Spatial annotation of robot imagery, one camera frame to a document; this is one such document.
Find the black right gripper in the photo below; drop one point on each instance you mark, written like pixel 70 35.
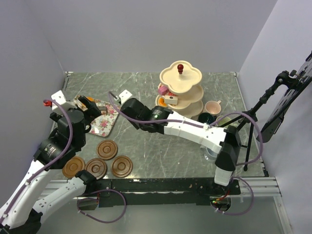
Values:
pixel 137 126

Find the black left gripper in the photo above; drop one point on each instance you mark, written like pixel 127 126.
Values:
pixel 93 111

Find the orange toy tart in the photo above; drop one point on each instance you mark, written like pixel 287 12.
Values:
pixel 161 102

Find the pink toy cake slice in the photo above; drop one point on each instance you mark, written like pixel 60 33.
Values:
pixel 163 90

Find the white toy cake slice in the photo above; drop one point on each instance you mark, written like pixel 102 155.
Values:
pixel 170 100

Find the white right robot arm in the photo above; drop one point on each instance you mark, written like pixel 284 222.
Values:
pixel 223 143

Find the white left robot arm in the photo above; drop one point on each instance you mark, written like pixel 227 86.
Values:
pixel 24 212

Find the floral serving tray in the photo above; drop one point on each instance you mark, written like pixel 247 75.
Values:
pixel 103 124

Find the brown wooden coaster upper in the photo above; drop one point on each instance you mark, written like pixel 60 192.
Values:
pixel 106 149

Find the brown wooden coaster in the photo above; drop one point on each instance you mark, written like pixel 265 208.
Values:
pixel 73 166
pixel 97 167
pixel 122 166
pixel 106 149

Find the cream three-tier cake stand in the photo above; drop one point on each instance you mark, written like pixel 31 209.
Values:
pixel 184 82

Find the brown wooden coaster far left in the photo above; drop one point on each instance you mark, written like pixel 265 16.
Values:
pixel 73 166

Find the brown wooden coaster middle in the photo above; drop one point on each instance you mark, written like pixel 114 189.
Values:
pixel 97 167

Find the brown wooden coaster right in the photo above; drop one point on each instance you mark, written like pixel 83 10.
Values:
pixel 122 166

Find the dark green teacup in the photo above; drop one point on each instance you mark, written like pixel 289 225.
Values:
pixel 206 118

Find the pink teacup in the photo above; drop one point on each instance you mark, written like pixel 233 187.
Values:
pixel 212 107

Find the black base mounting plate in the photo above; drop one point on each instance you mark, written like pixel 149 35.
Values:
pixel 159 191

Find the light blue mug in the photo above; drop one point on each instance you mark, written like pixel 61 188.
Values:
pixel 208 154

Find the light green teacup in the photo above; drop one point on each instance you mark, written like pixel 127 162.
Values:
pixel 225 120

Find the black tripod stand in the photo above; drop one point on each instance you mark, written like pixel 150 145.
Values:
pixel 253 117

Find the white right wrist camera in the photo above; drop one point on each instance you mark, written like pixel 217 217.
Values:
pixel 123 97

